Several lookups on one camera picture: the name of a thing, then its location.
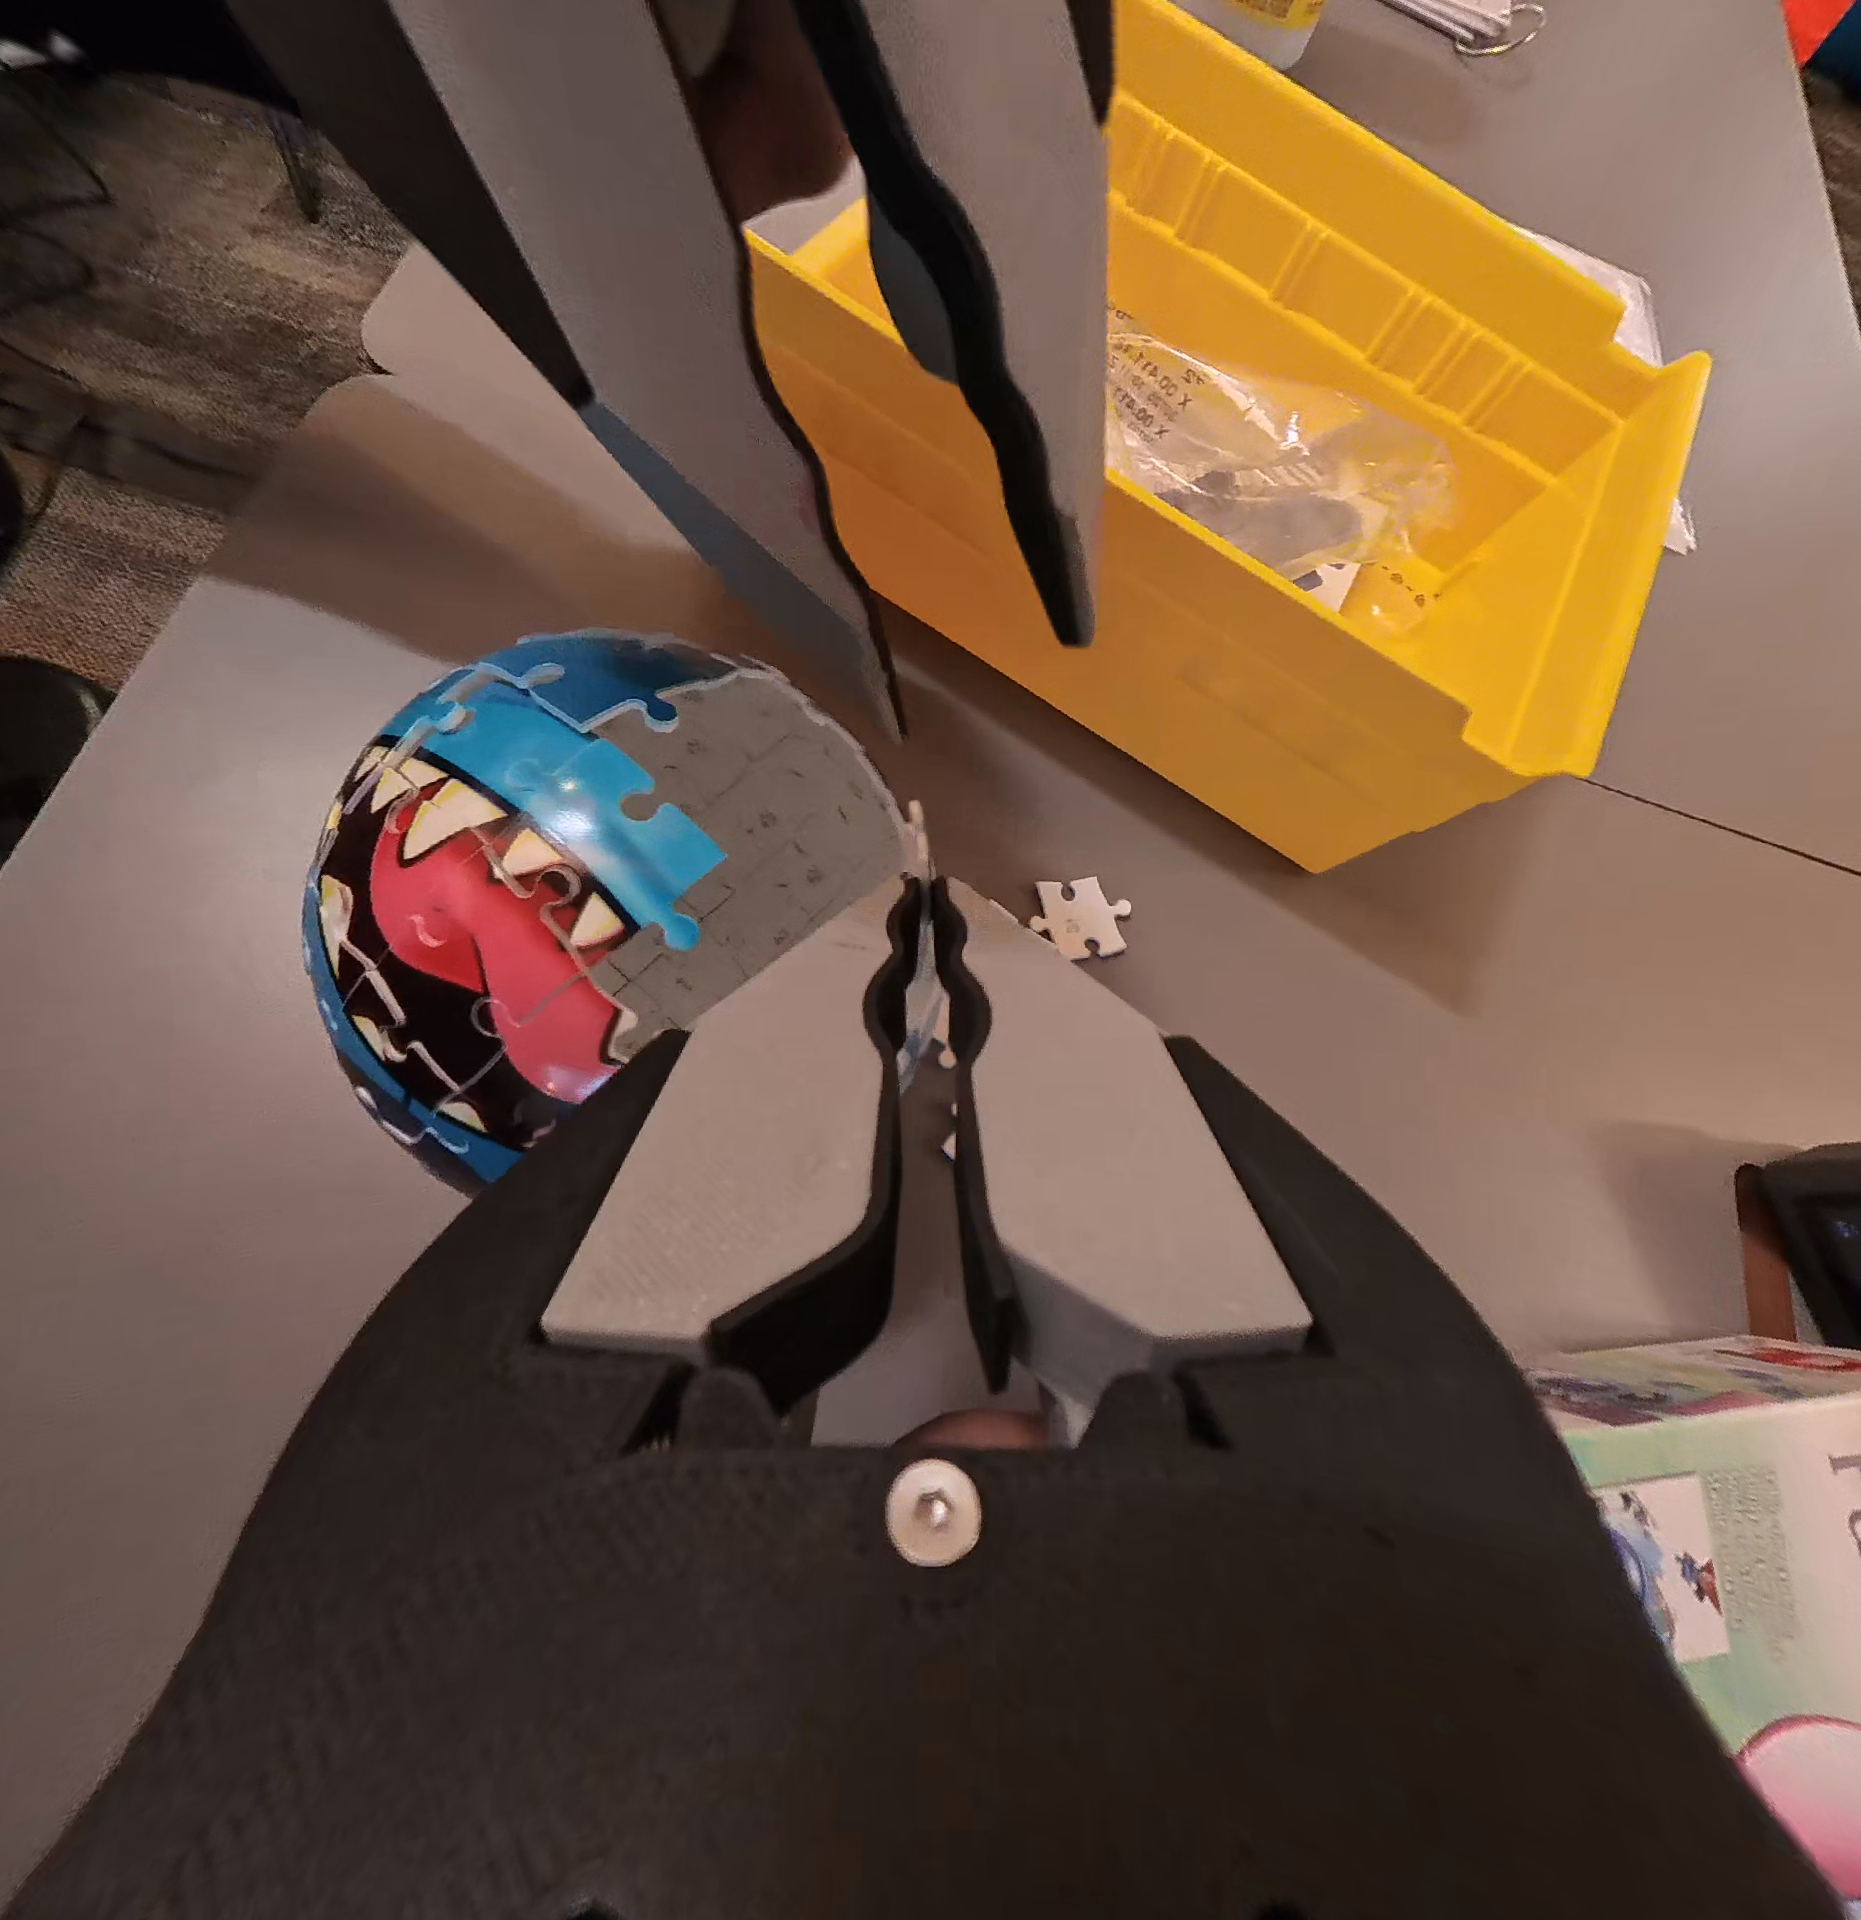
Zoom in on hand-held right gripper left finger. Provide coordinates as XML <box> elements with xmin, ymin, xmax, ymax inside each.
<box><xmin>540</xmin><ymin>875</ymin><xmax>931</xmax><ymax>1415</ymax></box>

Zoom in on black electronic device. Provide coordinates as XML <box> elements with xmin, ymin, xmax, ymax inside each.
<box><xmin>1733</xmin><ymin>1144</ymin><xmax>1861</xmax><ymax>1356</ymax></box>

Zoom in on black chair base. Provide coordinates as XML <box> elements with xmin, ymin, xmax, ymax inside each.
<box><xmin>0</xmin><ymin>653</ymin><xmax>121</xmax><ymax>902</ymax></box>

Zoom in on white puzzle box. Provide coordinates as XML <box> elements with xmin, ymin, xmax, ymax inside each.
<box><xmin>1521</xmin><ymin>1337</ymin><xmax>1861</xmax><ymax>1908</ymax></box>

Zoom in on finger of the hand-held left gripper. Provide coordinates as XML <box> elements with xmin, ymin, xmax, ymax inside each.
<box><xmin>390</xmin><ymin>0</ymin><xmax>906</xmax><ymax>741</ymax></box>
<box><xmin>792</xmin><ymin>0</ymin><xmax>1119</xmax><ymax>651</ymax></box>

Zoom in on person's left hand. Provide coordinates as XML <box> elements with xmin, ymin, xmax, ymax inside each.
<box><xmin>674</xmin><ymin>0</ymin><xmax>863</xmax><ymax>228</ymax></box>

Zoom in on clear plastic bag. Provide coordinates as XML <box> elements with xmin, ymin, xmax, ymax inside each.
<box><xmin>1097</xmin><ymin>301</ymin><xmax>1459</xmax><ymax>579</ymax></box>

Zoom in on blue cartoon puzzle ball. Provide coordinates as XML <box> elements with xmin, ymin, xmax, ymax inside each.
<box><xmin>303</xmin><ymin>630</ymin><xmax>931</xmax><ymax>1200</ymax></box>

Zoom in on pile of puzzle pieces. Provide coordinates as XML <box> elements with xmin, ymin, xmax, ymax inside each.
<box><xmin>1026</xmin><ymin>876</ymin><xmax>1134</xmax><ymax>962</ymax></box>

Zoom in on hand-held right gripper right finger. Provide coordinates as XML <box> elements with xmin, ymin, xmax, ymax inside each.
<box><xmin>930</xmin><ymin>878</ymin><xmax>1316</xmax><ymax>1391</ymax></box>

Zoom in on yellow plastic bin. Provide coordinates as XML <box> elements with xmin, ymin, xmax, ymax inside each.
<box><xmin>740</xmin><ymin>0</ymin><xmax>1714</xmax><ymax>876</ymax></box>

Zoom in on ring-bound paper cards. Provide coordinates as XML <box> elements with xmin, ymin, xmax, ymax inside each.
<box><xmin>1380</xmin><ymin>0</ymin><xmax>1549</xmax><ymax>62</ymax></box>

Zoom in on white bottle yellow label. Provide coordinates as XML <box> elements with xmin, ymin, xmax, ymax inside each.
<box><xmin>1182</xmin><ymin>0</ymin><xmax>1331</xmax><ymax>74</ymax></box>

